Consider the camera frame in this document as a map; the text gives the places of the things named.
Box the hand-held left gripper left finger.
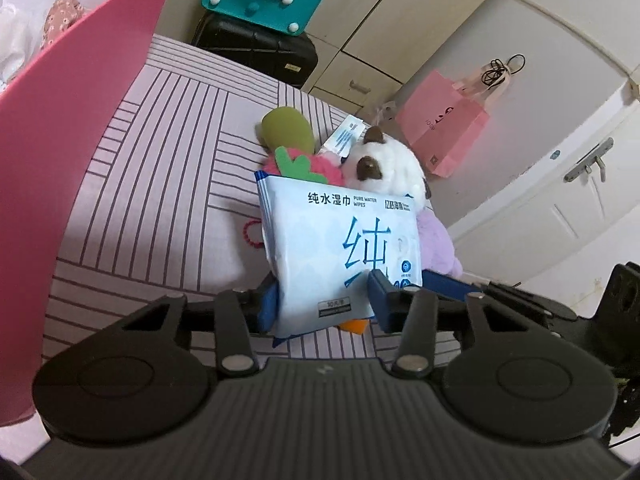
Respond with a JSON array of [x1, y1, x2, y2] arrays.
[[119, 280, 282, 377]]

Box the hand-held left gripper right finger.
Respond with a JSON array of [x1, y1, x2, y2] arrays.
[[366, 269, 526, 380]]

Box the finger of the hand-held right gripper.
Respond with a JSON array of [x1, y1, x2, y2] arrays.
[[422, 269, 578, 323]]

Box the purple plush toy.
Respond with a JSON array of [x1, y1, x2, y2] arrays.
[[412, 180, 463, 281]]

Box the white wet wipes pack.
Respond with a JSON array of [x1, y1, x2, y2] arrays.
[[254, 170, 425, 348]]

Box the pink storage box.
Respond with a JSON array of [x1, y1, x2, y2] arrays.
[[0, 0, 182, 423]]

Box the white panda plush toy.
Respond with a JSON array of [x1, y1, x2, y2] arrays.
[[341, 126, 428, 198]]

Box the pink strawberry plush toy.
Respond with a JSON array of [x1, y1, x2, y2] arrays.
[[257, 146, 346, 186]]

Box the pink paper bag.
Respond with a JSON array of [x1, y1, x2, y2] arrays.
[[395, 67, 511, 179]]

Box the small blue white packet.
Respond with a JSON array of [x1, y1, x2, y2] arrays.
[[320, 114, 365, 158]]

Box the green plush toy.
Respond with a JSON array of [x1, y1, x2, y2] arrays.
[[256, 106, 316, 156]]

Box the black suitcase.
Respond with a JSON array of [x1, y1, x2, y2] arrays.
[[191, 10, 319, 90]]

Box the white wardrobe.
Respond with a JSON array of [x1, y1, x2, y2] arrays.
[[305, 0, 640, 311]]

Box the pink floral cloth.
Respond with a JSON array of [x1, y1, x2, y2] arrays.
[[37, 0, 93, 51]]

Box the white cloth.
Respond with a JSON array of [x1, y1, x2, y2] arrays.
[[0, 2, 38, 93]]

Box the pink bead bracelet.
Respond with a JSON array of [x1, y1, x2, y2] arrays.
[[241, 217, 266, 250]]

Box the metal door handle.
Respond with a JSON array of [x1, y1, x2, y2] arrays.
[[564, 137, 615, 183]]

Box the black cable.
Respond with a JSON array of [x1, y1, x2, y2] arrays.
[[481, 54, 526, 87]]

